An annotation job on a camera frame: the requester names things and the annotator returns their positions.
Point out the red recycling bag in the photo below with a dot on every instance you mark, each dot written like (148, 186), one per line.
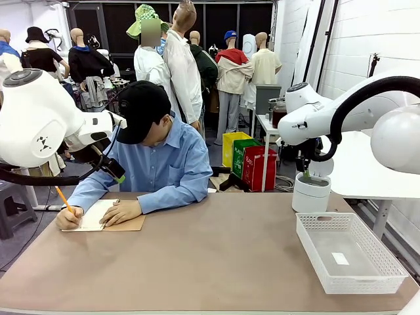
(254, 170)

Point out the black baseball cap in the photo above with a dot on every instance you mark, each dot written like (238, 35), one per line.
(141, 111)

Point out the mannequin dark green hoodie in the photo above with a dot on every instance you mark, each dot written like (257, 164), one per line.
(206, 65)

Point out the person torso blue shirt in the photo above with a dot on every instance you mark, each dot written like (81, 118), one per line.
(164, 164)

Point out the gray bin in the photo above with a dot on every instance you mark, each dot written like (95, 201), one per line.
(267, 98)

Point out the person's left forearm blue sleeve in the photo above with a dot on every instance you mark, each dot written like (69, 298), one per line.
(174, 197)

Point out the mannequin black sweater blue collar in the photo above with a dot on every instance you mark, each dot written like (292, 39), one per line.
(85, 64)

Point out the mannequin blue white top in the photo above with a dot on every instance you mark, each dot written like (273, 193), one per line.
(10, 62)

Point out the large white side table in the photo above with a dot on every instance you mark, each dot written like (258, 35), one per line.
(354, 170)

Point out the person's left hand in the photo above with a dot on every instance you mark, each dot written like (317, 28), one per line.
(124, 211)

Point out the mannequin blue cap red jacket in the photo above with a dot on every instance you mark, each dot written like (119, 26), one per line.
(233, 78)

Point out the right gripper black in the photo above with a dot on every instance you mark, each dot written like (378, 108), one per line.
(302, 164)

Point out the small white table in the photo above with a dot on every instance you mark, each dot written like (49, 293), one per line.
(262, 122)

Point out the white lidded trash can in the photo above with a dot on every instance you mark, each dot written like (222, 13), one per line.
(310, 197)

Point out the black chair base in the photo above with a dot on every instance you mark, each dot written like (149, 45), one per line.
(234, 182)

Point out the stacked metal trays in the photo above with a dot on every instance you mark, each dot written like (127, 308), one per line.
(270, 103)

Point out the person's right hand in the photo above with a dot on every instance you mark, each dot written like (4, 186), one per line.
(67, 220)

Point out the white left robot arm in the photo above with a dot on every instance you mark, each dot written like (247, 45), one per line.
(33, 115)

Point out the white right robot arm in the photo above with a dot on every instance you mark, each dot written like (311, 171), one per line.
(393, 138)

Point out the white desk leg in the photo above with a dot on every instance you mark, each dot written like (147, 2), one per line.
(29, 190)

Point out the white oval appliance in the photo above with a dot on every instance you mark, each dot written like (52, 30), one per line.
(249, 46)

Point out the spiral notebook tan cover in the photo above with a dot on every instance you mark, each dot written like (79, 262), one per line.
(131, 224)

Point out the green recycling bag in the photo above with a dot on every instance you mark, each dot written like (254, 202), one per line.
(239, 157)

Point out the beige hanging cloth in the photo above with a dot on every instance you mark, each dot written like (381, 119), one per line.
(54, 165)

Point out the glass jar dark liquid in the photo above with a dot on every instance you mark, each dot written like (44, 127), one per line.
(276, 111)

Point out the yellow pencil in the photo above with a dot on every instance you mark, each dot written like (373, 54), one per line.
(64, 200)

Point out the yellow recycling bag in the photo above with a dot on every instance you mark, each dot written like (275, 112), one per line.
(228, 151)

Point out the figure green hat white shirt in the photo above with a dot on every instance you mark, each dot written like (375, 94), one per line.
(149, 65)

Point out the mannequin cream shirt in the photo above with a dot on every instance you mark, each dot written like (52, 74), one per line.
(265, 65)

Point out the gray plastic stool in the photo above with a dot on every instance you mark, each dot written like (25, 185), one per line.
(13, 197)

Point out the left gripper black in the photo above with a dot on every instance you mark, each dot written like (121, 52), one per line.
(82, 151)

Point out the tall mannequin white shirt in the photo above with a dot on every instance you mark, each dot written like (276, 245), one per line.
(182, 72)

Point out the black tripod stand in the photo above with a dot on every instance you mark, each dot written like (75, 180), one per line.
(372, 67)

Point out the person's right forearm blue sleeve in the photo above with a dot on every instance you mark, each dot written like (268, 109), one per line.
(90, 195)

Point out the white perforated plastic basket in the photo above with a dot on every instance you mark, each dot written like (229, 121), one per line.
(308, 236)

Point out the mannequin black hat black top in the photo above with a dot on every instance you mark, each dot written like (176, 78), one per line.
(39, 59)

